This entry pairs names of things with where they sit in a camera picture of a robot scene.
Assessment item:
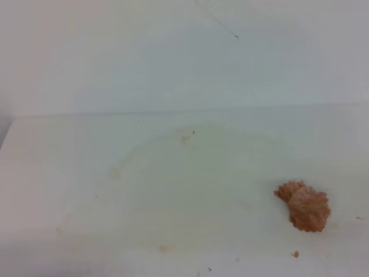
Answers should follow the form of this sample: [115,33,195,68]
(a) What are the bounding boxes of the pinkish rag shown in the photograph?
[274,180,331,233]

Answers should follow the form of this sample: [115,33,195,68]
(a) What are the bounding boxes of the small brown crumb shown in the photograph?
[291,250,299,258]

